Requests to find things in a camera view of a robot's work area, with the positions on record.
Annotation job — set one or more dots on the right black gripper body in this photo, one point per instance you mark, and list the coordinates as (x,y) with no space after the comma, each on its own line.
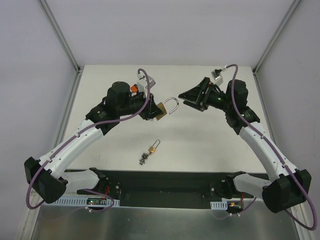
(204,94)

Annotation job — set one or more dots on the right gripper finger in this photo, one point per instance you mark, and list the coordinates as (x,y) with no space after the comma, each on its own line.
(193,105)
(196,92)

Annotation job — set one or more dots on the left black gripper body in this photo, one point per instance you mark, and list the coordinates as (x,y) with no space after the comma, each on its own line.
(147,107)

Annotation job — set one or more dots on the large brass padlock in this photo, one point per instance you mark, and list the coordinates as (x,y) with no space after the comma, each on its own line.
(161,106)

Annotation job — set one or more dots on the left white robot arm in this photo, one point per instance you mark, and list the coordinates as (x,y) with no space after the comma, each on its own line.
(47,175)

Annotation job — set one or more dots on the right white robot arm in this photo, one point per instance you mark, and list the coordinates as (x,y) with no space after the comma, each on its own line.
(286,185)

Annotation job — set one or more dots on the orange padlock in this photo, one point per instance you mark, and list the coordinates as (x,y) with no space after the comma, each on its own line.
(134,89)

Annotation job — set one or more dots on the small brass padlock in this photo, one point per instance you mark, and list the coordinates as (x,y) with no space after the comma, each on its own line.
(153,147)

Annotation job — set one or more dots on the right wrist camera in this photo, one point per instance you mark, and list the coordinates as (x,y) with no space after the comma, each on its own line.
(217,77)

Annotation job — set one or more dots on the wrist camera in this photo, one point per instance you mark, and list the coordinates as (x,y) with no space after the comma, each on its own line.
(217,77)
(142,84)

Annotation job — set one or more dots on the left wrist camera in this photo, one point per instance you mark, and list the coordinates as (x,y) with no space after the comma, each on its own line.
(142,84)

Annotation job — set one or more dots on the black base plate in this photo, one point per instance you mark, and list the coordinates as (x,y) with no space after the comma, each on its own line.
(152,189)

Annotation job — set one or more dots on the right white cable duct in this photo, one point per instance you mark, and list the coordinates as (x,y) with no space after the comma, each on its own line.
(219,205)

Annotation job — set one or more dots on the white cable duct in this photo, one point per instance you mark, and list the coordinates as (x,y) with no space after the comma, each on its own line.
(219,205)
(77,201)

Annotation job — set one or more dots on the left white cable duct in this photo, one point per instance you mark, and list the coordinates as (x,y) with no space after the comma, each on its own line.
(77,201)

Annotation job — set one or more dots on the right aluminium frame post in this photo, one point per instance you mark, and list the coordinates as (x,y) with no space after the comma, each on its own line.
(277,34)

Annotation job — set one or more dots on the aluminium frame post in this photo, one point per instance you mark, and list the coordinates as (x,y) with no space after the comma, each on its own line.
(277,34)
(59,34)

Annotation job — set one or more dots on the left aluminium frame post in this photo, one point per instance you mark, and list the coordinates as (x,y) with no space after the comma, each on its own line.
(59,34)

